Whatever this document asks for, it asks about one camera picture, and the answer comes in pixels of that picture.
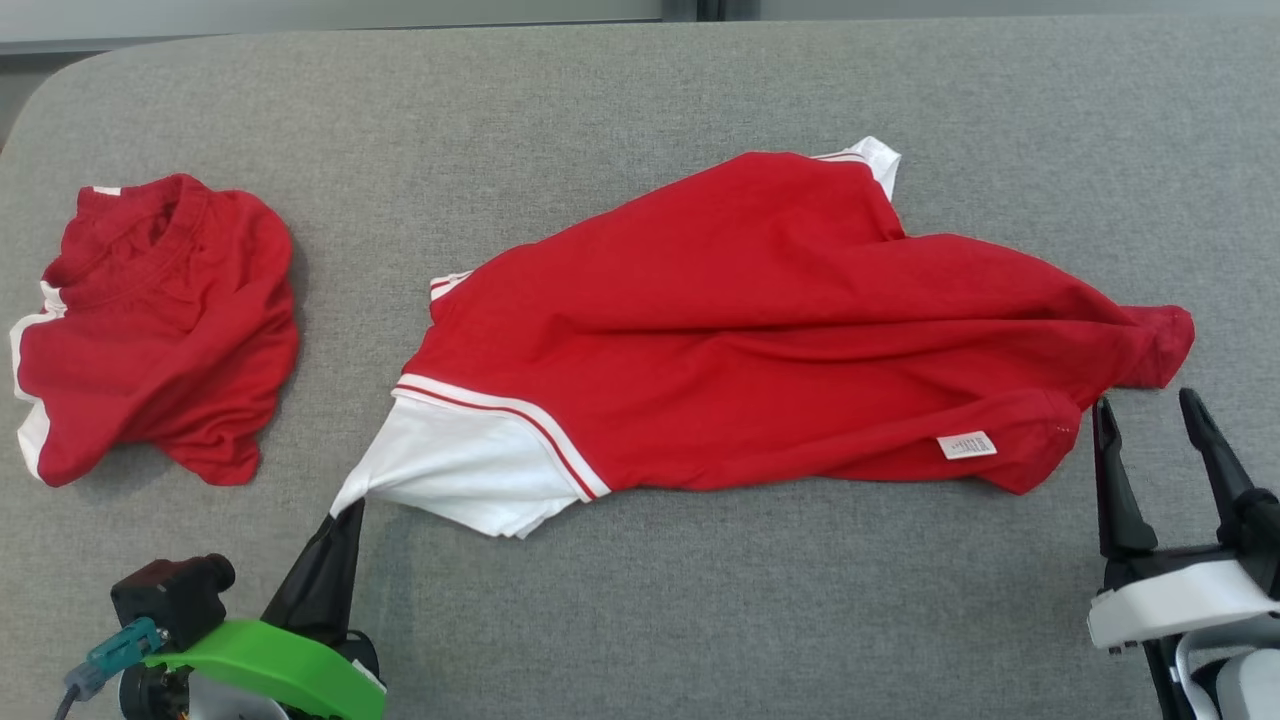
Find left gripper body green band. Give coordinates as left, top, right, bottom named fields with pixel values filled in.
left=145, top=618, right=388, bottom=720

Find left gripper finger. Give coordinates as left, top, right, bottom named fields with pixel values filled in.
left=262, top=498, right=367, bottom=641

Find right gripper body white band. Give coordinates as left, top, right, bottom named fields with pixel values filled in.
left=1088, top=545, right=1280, bottom=653

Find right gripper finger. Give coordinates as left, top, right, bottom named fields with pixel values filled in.
left=1092, top=396, right=1161, bottom=563
left=1178, top=388, right=1259, bottom=549

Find red shorts with white stripe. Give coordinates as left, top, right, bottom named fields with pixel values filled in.
left=10, top=173, right=301, bottom=488

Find red jersey shirt number 23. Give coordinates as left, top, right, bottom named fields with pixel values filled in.
left=330, top=135, right=1196, bottom=541

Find left camera cable teal plug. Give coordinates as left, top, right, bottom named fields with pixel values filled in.
left=55, top=618, right=166, bottom=720

